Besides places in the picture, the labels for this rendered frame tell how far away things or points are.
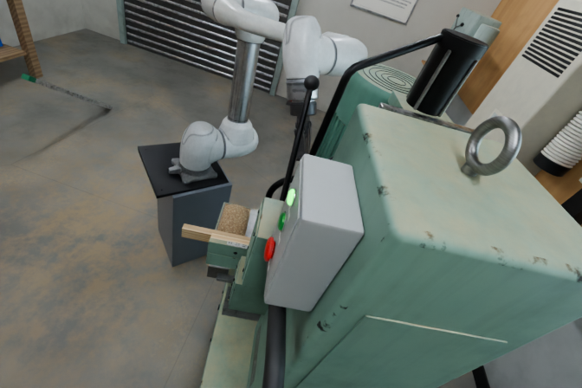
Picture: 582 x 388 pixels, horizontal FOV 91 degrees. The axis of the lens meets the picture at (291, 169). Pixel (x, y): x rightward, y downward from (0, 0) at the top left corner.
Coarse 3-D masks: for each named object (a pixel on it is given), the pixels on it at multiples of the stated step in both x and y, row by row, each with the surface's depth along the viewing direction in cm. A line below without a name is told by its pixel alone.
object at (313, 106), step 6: (294, 102) 78; (300, 102) 77; (312, 102) 78; (294, 108) 78; (300, 108) 77; (312, 108) 78; (294, 114) 78; (300, 114) 78; (312, 114) 78; (306, 120) 80; (306, 126) 80; (306, 132) 81
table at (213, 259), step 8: (248, 208) 101; (256, 216) 99; (248, 224) 95; (248, 232) 93; (208, 256) 85; (216, 256) 85; (224, 256) 85; (216, 264) 87; (224, 264) 87; (232, 264) 87
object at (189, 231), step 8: (184, 224) 84; (184, 232) 84; (192, 232) 84; (200, 232) 84; (208, 232) 84; (216, 232) 85; (224, 232) 86; (200, 240) 86; (208, 240) 86; (248, 240) 86
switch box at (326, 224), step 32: (320, 160) 32; (320, 192) 28; (352, 192) 29; (288, 224) 29; (320, 224) 25; (352, 224) 26; (288, 256) 28; (320, 256) 28; (288, 288) 32; (320, 288) 31
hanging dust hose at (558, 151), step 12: (576, 120) 140; (564, 132) 144; (576, 132) 140; (552, 144) 150; (564, 144) 143; (576, 144) 140; (540, 156) 152; (552, 156) 147; (564, 156) 144; (576, 156) 142; (540, 168) 152; (552, 168) 148; (564, 168) 146
